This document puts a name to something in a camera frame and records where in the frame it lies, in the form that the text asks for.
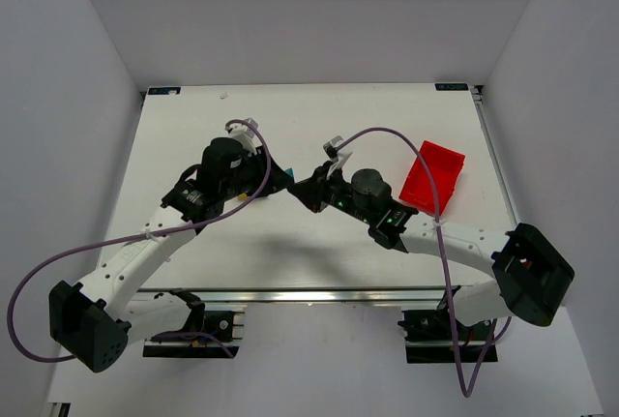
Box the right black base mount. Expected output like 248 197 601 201
397 289 491 365

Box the blue corner sticker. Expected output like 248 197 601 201
434 82 469 92
147 86 181 96

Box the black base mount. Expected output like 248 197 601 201
142 289 245 359
397 289 491 365

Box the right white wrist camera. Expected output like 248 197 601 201
323 135 352 180

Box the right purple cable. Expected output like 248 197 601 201
333 127 513 398

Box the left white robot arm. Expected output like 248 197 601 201
49 137 294 372

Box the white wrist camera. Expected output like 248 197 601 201
225 118 258 155
323 135 352 180

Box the right blue corner sticker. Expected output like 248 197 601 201
434 82 469 92

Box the left blue corner sticker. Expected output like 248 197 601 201
147 86 181 96

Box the red plastic bin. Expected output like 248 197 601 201
398 140 465 215

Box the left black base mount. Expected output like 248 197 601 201
142 289 245 359

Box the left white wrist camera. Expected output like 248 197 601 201
225 118 258 155

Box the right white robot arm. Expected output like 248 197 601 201
288 164 575 327

